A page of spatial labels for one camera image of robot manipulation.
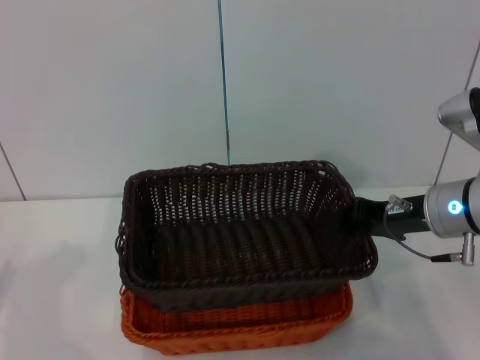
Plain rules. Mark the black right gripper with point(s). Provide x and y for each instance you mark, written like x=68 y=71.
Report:
x=405 y=223

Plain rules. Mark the dark brown woven basket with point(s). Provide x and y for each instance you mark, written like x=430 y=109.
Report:
x=240 y=247

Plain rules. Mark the orange woven plastic basket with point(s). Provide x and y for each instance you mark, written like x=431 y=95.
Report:
x=232 y=330

